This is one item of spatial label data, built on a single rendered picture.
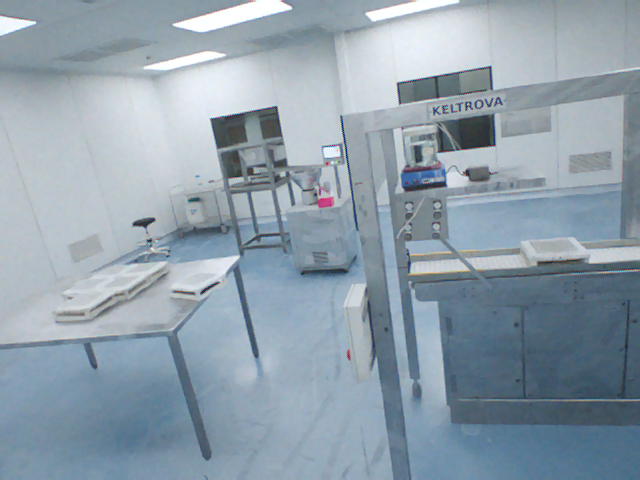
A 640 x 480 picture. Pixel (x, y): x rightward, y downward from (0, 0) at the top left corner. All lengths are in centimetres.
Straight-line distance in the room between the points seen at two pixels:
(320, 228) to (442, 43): 367
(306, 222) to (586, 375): 309
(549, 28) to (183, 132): 613
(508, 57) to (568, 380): 538
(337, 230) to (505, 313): 267
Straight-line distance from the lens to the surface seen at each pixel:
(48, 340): 266
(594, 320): 234
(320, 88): 735
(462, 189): 193
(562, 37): 724
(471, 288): 211
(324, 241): 464
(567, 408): 259
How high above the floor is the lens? 168
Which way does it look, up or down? 16 degrees down
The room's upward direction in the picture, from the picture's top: 10 degrees counter-clockwise
